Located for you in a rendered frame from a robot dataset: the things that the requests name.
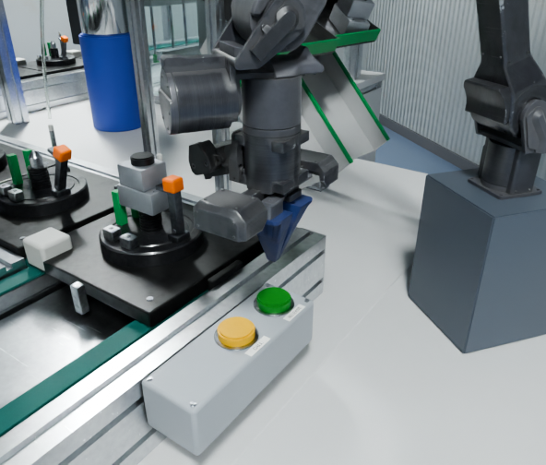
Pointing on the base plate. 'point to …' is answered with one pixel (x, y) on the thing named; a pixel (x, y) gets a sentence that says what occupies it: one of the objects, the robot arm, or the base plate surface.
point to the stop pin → (79, 297)
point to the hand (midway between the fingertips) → (273, 232)
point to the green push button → (273, 300)
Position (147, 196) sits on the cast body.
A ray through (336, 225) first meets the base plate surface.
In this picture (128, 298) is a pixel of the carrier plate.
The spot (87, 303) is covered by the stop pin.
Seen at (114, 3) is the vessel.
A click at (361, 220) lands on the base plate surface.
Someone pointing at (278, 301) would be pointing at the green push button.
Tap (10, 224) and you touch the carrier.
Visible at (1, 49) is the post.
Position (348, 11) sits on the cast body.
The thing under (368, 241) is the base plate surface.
